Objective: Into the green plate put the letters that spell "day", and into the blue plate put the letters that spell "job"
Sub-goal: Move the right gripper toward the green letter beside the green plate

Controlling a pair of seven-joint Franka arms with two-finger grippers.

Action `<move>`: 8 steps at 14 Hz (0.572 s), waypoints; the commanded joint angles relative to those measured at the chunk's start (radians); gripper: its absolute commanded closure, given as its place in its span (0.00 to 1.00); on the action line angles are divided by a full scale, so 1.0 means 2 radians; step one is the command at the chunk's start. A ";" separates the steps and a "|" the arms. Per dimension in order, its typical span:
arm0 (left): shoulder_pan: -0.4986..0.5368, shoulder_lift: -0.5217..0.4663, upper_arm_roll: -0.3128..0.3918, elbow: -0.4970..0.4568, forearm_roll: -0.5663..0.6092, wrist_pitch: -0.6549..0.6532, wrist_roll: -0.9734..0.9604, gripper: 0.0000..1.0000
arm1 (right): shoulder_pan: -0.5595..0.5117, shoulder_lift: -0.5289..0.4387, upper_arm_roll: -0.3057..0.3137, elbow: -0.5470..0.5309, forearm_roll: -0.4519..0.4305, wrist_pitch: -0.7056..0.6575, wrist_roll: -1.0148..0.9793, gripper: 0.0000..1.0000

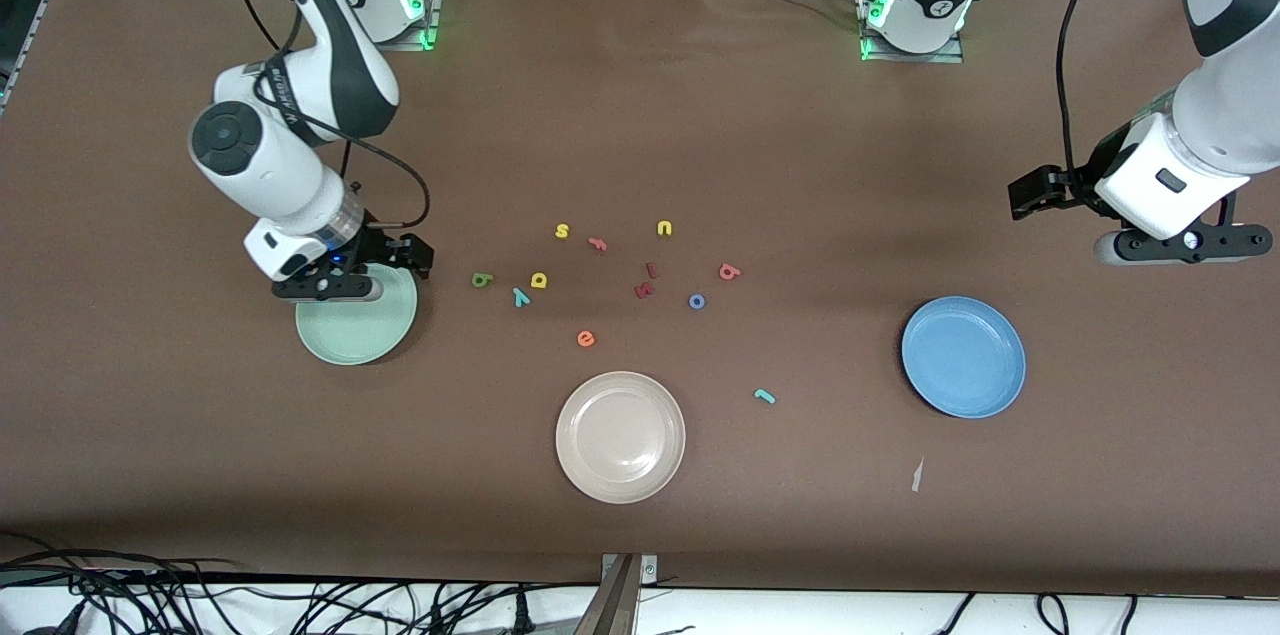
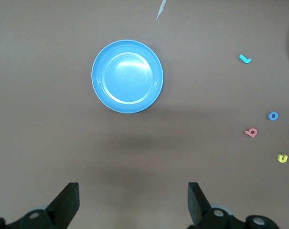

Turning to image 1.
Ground light green plate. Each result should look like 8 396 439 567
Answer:
295 261 419 367

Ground blue plate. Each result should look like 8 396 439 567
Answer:
901 295 1027 419

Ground beige plate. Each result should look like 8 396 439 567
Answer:
555 371 687 505

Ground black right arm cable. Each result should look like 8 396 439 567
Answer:
210 0 433 232

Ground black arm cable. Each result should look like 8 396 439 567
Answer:
210 0 433 232
1055 0 1233 188

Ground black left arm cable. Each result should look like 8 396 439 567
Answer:
1055 0 1233 188

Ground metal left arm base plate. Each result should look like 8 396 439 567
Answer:
858 0 967 65

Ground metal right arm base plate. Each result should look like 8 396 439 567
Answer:
375 0 446 52

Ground black cable bundle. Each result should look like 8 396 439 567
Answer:
0 535 601 635

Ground metal clamp bracket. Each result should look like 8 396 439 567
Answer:
575 553 659 635

